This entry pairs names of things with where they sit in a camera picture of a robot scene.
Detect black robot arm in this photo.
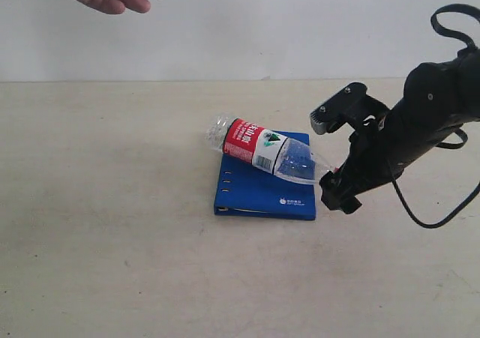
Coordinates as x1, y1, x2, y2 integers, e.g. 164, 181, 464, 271
310, 50, 479, 214

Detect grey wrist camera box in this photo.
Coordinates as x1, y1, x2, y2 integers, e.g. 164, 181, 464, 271
310, 82, 369, 135

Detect clear water bottle red cap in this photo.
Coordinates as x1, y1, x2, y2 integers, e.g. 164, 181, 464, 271
205, 114, 334, 185

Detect black cable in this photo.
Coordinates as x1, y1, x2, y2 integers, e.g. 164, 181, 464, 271
388, 3, 480, 229

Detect blue ring binder notebook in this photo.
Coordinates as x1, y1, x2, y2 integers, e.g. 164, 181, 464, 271
214, 154, 317, 221

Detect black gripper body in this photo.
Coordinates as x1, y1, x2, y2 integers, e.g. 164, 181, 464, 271
319, 95, 404, 214

